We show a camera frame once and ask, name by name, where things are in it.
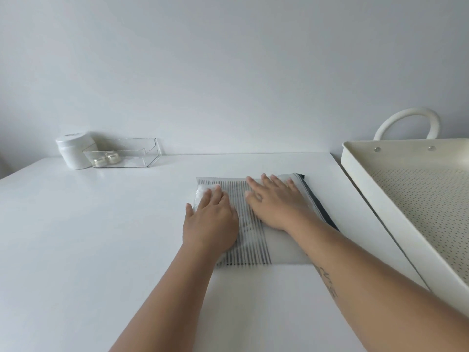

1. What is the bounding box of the striped folded cloth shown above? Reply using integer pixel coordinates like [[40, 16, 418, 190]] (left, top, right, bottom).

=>
[[197, 180, 272, 267]]

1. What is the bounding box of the cream perforated metal tray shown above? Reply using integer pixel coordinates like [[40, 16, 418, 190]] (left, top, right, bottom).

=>
[[340, 139, 469, 309]]

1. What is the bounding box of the frosted zip storage bag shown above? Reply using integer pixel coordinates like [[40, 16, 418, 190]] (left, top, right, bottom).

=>
[[194, 173, 340, 268]]

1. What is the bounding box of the clear acrylic tray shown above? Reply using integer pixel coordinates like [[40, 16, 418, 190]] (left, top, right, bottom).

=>
[[82, 138, 163, 168]]

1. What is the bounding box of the person's left hand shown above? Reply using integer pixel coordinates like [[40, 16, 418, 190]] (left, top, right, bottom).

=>
[[182, 186, 241, 255]]

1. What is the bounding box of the person's left forearm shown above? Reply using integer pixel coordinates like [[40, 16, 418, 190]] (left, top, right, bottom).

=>
[[109, 241, 221, 352]]

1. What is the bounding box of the person's right hand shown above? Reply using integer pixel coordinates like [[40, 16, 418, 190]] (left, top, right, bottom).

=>
[[244, 174, 316, 233]]

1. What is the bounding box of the person's right forearm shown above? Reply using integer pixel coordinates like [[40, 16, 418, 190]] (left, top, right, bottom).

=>
[[289, 215, 469, 352]]

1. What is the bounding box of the white round jar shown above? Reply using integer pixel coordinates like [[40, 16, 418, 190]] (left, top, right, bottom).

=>
[[56, 131, 98, 170]]

